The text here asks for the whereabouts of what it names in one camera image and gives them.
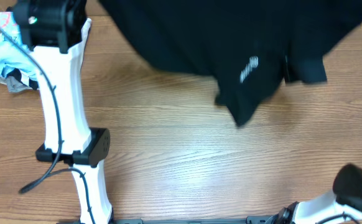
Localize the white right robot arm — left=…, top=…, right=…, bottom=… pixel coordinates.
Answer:
left=267, top=164, right=362, bottom=224

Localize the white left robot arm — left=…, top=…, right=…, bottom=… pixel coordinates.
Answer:
left=12, top=0, right=114, bottom=224

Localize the light blue printed t-shirt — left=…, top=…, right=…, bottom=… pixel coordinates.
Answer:
left=0, top=12, right=37, bottom=81

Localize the black polo shirt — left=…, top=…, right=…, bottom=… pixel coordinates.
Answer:
left=101, top=0, right=362, bottom=126

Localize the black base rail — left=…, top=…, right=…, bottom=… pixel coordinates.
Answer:
left=56, top=215, right=275, bottom=224

